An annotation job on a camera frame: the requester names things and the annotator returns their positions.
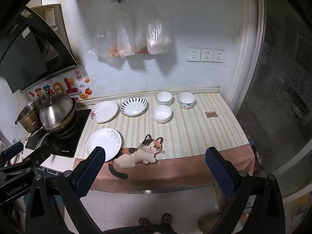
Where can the steel stock pot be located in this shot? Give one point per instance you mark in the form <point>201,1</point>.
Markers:
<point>26,117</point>

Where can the steel wok lid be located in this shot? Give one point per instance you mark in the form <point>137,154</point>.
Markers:
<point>57,112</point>

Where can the plain white bowl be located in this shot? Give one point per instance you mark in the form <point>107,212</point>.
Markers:
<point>160,114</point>

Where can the white plate with grey flower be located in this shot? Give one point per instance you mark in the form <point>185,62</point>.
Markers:
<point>103,142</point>

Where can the colourful wall stickers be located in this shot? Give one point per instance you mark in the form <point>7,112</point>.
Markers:
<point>70,85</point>

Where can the person's right foot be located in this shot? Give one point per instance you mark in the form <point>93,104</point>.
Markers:
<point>167,218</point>

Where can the white plate with pink flowers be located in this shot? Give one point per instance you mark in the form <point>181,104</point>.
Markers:
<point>104,112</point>

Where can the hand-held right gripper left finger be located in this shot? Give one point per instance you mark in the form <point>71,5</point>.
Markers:
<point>89,171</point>

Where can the striped tablecloth with cat print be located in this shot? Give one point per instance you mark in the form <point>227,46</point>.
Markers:
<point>190,136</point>

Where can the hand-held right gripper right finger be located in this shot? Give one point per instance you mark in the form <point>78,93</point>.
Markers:
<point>219,173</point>

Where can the white bowl with dark rim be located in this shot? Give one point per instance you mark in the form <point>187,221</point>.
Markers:
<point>163,98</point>

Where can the black range hood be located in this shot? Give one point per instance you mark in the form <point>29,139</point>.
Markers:
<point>22,61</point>

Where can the person's left foot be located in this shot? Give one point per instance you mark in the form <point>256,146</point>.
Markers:
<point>143,221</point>

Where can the steel water heater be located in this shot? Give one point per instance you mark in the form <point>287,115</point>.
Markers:
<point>52,17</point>

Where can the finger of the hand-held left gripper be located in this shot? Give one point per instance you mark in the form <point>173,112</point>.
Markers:
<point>36,158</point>
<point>13,149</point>

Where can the black wok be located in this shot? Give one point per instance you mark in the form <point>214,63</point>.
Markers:
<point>68,130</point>

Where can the brown label patch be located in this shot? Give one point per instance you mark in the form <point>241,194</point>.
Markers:
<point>211,114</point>

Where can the white bowl with coloured dots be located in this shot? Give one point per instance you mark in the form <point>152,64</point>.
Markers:
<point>186,100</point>

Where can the black induction cooker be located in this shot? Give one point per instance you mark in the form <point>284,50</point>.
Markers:
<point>70,145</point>

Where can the white wall socket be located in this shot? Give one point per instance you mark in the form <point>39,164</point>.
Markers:
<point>218,56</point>
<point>206,55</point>
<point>193,55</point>

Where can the white plate with blue stripes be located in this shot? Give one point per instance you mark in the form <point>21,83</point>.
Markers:
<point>133,106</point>

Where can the person's dark clothing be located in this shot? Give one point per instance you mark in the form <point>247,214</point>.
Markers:
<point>136,230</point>

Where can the clear plastic bag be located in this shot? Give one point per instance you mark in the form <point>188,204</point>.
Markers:
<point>125,41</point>
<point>158,37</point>
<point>141,47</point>
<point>107,45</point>

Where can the person's foot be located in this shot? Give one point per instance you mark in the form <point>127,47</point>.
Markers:
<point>167,218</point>
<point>143,221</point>

